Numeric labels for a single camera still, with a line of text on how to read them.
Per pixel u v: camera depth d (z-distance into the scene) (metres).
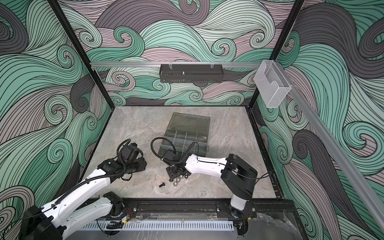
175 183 0.81
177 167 0.64
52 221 0.39
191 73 0.95
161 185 0.81
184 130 1.07
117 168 0.56
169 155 0.65
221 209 0.73
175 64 0.93
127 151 0.62
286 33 0.79
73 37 0.81
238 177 0.44
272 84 0.81
